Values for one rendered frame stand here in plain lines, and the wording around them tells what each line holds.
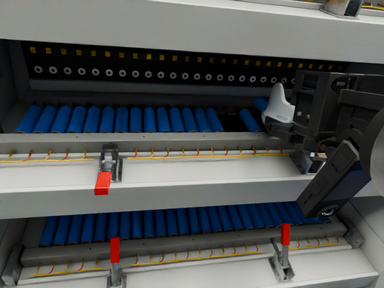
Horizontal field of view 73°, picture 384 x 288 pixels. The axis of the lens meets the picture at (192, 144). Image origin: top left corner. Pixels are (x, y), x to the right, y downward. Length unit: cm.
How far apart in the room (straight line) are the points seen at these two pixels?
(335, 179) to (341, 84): 9
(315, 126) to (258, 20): 12
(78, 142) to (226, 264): 31
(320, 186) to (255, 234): 22
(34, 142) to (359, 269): 55
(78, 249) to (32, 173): 16
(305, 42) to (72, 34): 25
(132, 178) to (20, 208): 13
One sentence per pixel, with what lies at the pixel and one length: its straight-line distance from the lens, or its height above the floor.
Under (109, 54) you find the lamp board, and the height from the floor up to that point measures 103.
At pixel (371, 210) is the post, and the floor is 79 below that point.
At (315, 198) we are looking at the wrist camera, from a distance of 32.
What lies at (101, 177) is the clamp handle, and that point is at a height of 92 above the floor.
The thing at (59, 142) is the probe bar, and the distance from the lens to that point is 35.
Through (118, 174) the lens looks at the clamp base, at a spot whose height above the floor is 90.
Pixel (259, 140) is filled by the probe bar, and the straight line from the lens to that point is 38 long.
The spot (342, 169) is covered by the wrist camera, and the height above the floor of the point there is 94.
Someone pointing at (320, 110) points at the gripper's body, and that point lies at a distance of 28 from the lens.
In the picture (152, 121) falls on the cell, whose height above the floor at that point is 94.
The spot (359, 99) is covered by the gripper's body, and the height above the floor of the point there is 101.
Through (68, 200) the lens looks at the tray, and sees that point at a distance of 33.
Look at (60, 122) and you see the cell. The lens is 39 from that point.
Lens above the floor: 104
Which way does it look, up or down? 20 degrees down
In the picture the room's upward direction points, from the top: 4 degrees clockwise
